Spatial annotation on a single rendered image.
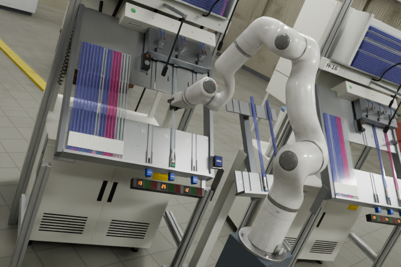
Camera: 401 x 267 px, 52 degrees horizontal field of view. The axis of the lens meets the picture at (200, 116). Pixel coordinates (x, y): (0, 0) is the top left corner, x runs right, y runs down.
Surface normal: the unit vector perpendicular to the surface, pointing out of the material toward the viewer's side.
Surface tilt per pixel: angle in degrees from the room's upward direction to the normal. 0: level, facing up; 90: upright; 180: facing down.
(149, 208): 90
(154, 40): 44
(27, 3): 90
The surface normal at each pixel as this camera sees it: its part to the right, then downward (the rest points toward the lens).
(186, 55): 0.50, -0.37
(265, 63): -0.68, -0.06
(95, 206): 0.36, 0.39
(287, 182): -0.59, 0.61
